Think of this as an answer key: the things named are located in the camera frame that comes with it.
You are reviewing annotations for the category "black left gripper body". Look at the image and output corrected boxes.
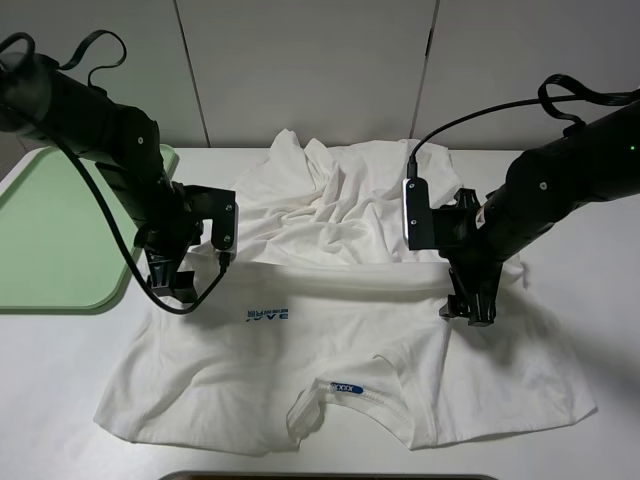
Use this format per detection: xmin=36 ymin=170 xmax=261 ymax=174
xmin=134 ymin=182 xmax=236 ymax=262

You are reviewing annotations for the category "black left camera cable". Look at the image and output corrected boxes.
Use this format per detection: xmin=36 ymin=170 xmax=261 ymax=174
xmin=0 ymin=29 xmax=234 ymax=315

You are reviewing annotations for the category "green plastic tray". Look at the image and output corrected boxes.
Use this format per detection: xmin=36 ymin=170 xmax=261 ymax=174
xmin=0 ymin=143 xmax=180 ymax=316

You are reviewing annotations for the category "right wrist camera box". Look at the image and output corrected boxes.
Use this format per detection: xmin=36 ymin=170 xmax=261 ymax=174
xmin=402 ymin=177 xmax=436 ymax=251

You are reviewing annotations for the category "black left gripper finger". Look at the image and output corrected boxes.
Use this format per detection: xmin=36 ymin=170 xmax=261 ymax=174
xmin=172 ymin=261 xmax=196 ymax=304
xmin=147 ymin=251 xmax=180 ymax=293

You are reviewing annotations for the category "black right camera cable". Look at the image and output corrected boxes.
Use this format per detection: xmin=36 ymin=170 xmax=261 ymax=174
xmin=405 ymin=73 xmax=640 ymax=180

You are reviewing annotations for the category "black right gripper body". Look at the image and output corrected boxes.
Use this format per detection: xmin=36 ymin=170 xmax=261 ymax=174
xmin=434 ymin=187 xmax=518 ymax=279

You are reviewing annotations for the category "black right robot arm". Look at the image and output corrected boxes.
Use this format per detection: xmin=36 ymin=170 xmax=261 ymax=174
xmin=436 ymin=101 xmax=639 ymax=327

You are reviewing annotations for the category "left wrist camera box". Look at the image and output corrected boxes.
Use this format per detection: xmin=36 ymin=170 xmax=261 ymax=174
xmin=211 ymin=202 xmax=238 ymax=253

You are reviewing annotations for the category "black camera cable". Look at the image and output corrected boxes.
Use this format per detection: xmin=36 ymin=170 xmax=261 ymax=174
xmin=405 ymin=73 xmax=640 ymax=180
xmin=0 ymin=29 xmax=234 ymax=315

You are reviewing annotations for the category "white short sleeve shirt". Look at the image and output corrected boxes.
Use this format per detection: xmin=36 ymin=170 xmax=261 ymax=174
xmin=95 ymin=130 xmax=596 ymax=455

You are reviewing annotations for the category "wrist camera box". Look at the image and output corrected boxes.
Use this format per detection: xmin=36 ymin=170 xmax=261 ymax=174
xmin=402 ymin=177 xmax=436 ymax=251
xmin=211 ymin=202 xmax=238 ymax=253

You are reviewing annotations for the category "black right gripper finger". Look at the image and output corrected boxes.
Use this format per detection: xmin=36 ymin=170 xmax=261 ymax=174
xmin=439 ymin=268 xmax=470 ymax=319
xmin=467 ymin=277 xmax=496 ymax=327

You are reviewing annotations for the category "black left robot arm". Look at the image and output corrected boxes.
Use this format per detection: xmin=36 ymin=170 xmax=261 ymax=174
xmin=1 ymin=52 xmax=237 ymax=314

